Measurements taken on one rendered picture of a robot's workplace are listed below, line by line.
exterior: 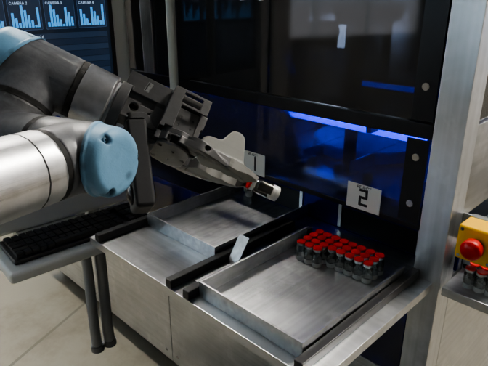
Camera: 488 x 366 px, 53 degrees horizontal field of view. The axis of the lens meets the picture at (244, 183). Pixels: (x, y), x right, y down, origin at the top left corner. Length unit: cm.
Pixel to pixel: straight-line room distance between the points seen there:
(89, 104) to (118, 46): 94
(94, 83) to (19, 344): 195
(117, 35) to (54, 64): 92
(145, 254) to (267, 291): 32
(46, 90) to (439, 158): 71
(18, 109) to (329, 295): 67
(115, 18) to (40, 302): 162
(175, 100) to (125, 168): 16
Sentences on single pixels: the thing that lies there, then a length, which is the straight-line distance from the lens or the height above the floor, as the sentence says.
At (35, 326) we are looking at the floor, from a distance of 256.
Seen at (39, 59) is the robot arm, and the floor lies 137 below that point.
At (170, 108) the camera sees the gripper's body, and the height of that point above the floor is 131.
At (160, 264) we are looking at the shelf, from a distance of 112.
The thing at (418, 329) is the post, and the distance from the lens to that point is 119.
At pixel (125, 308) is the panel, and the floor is 17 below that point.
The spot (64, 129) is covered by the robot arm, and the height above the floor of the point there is 132.
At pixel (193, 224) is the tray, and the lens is 129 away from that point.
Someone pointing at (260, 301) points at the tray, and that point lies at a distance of 99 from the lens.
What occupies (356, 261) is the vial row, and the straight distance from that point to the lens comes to 106.
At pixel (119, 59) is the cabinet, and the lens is 156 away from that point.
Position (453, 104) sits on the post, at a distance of 99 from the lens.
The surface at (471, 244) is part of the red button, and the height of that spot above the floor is 101.
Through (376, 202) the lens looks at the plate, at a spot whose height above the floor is 102.
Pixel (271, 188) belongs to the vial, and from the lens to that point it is 68.
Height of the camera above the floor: 145
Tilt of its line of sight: 21 degrees down
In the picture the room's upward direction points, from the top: straight up
